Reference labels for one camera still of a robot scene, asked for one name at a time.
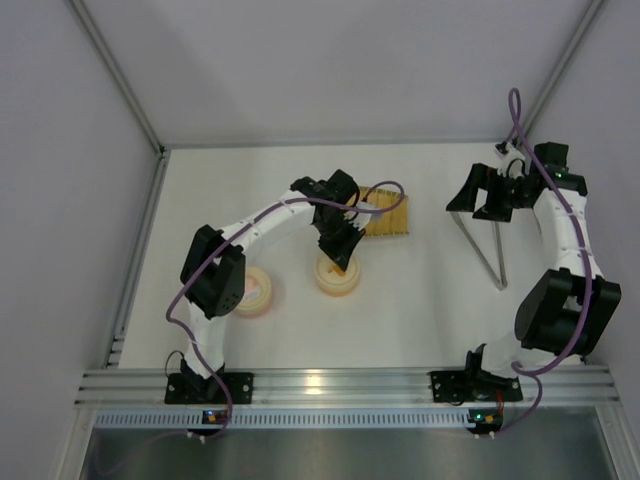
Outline cream lid orange handle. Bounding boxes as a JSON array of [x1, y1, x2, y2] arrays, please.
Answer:
[[315, 254, 361, 290]]

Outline orange lunch box bowl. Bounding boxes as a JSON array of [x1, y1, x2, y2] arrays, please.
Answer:
[[316, 276, 360, 297]]

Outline metal tongs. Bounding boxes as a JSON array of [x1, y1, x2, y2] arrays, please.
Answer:
[[449, 209, 509, 291]]

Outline cream lid pink handle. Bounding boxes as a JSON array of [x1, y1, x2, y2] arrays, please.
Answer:
[[241, 267, 273, 309]]

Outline pink lunch box bowl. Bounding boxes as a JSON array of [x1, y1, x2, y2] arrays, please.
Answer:
[[234, 290, 274, 318]]

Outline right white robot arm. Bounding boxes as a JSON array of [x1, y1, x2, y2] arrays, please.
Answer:
[[446, 142, 622, 374]]

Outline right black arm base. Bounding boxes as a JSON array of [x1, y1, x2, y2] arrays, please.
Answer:
[[428, 344, 523, 405]]

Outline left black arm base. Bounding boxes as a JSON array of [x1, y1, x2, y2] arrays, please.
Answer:
[[164, 361, 254, 405]]

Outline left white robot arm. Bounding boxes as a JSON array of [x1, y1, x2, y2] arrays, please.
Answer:
[[180, 169, 374, 388]]

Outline bamboo woven tray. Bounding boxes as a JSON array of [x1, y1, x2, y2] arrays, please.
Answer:
[[360, 186, 409, 238]]

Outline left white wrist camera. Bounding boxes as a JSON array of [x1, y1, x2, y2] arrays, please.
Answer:
[[351, 202, 384, 229]]

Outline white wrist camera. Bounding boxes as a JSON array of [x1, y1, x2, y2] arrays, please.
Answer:
[[494, 141, 521, 158], [351, 202, 384, 229]]

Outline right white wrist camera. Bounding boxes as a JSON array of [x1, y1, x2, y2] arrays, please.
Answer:
[[494, 141, 521, 158]]

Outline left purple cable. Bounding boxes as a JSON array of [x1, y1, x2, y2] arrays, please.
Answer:
[[165, 180, 406, 441]]

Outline purple cable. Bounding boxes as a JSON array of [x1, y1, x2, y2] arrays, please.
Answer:
[[505, 87, 596, 441], [165, 180, 406, 441]]

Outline slotted cable duct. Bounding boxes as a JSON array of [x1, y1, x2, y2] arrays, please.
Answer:
[[94, 408, 475, 430]]

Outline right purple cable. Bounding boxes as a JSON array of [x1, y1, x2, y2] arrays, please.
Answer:
[[505, 87, 596, 441]]

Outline aluminium mounting rail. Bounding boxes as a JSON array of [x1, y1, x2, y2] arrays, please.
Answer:
[[74, 365, 620, 408]]

